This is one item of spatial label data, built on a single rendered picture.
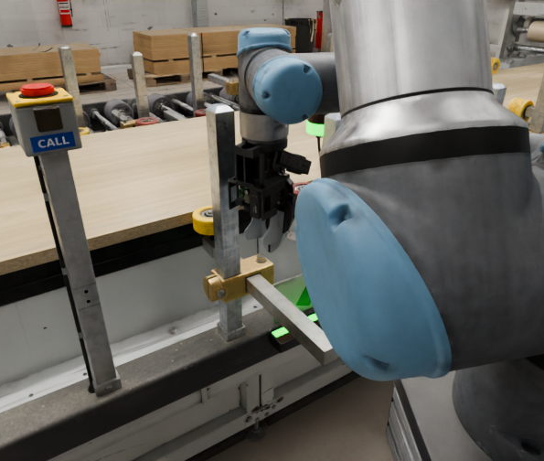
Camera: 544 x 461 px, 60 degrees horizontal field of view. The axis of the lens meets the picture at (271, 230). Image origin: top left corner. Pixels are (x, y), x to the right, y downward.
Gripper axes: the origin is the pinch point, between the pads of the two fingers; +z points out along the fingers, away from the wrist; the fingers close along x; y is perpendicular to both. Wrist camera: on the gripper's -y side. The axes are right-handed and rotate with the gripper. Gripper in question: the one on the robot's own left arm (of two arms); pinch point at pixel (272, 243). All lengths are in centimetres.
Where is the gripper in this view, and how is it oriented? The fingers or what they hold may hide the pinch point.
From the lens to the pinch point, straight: 83.1
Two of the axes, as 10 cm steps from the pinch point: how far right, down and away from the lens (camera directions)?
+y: -6.0, 3.8, -7.0
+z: 0.0, 8.8, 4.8
